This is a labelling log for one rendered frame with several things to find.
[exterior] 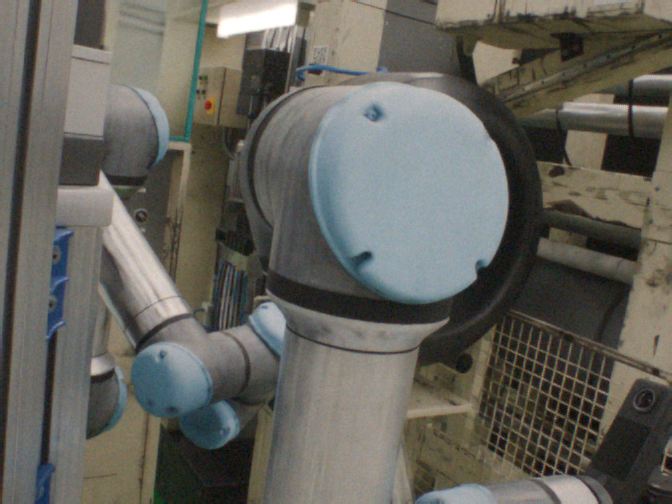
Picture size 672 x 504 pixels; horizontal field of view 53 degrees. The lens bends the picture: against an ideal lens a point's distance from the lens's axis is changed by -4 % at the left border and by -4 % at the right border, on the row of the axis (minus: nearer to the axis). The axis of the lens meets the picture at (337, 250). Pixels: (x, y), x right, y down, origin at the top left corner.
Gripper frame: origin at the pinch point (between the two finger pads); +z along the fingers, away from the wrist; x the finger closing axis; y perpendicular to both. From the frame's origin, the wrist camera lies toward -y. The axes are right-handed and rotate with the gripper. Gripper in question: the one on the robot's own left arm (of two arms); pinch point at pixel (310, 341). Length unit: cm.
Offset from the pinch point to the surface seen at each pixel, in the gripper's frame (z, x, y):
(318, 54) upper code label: 60, 9, 51
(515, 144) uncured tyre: 43, -34, 22
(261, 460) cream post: 46, 44, -46
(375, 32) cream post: 65, -5, 53
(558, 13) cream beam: 50, -46, 46
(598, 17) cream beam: 44, -54, 43
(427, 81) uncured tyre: 31, -21, 38
